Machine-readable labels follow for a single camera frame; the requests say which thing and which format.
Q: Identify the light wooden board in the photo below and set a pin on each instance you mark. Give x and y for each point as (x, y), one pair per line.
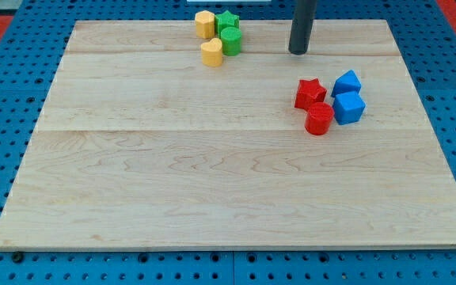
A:
(140, 147)

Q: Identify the yellow heart block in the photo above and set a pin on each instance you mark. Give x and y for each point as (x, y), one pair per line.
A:
(211, 53)

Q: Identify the red cylinder block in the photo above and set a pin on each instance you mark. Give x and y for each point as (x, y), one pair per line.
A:
(318, 118)

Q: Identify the red star block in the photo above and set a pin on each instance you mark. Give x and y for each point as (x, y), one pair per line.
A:
(309, 92)

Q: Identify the green cylinder block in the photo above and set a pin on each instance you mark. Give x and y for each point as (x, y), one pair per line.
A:
(231, 41)

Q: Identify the green star block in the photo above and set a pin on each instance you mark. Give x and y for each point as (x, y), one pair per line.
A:
(225, 20)

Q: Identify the blue cube block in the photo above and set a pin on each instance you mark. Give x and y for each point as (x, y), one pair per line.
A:
(348, 107)

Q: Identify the yellow pentagon block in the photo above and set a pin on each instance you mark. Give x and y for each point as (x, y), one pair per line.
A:
(205, 24)

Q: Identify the blue triangular block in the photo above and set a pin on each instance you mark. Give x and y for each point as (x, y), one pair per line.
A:
(347, 82)

